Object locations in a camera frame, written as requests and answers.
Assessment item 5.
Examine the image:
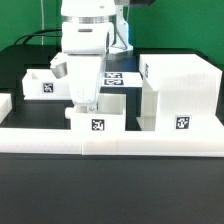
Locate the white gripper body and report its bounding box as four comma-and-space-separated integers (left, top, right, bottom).
67, 55, 106, 107

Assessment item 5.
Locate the white drawer tray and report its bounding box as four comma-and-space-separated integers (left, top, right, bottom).
22, 69, 71, 100
65, 93, 126, 133

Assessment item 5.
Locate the white front drawer tray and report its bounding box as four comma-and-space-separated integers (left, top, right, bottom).
65, 93, 126, 133

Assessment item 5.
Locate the white drawer cabinet box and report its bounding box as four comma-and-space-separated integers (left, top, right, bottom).
137, 54, 222, 132

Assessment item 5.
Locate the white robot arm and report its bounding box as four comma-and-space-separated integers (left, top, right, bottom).
50, 0, 156, 110

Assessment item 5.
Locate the white marker tag plate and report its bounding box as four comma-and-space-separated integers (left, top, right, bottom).
102, 72, 142, 88

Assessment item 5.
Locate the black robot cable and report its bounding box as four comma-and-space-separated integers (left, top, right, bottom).
13, 28, 63, 46

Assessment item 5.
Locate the white thin cable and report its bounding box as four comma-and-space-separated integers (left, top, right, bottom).
40, 0, 45, 46

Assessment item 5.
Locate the white L-shaped border wall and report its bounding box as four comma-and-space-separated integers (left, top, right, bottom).
0, 93, 224, 157

